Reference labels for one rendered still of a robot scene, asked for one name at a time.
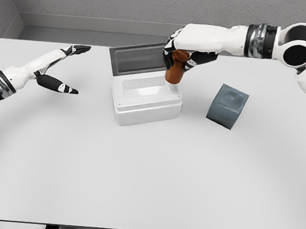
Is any grey hinged box lid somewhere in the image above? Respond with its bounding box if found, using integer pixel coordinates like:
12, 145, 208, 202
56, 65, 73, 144
107, 39, 168, 81

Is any brown bottle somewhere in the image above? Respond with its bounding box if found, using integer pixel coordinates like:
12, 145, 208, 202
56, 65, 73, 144
163, 48, 190, 85

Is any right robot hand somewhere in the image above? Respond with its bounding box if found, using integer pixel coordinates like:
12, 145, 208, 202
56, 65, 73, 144
161, 21, 231, 76

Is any dark grey cube box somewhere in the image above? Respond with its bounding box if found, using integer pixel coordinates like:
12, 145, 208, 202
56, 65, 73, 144
205, 83, 251, 132

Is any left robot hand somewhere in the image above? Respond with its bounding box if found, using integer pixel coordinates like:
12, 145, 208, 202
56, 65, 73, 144
19, 40, 91, 96

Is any white box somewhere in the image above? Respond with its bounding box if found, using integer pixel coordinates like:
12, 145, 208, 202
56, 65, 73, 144
107, 70, 185, 132

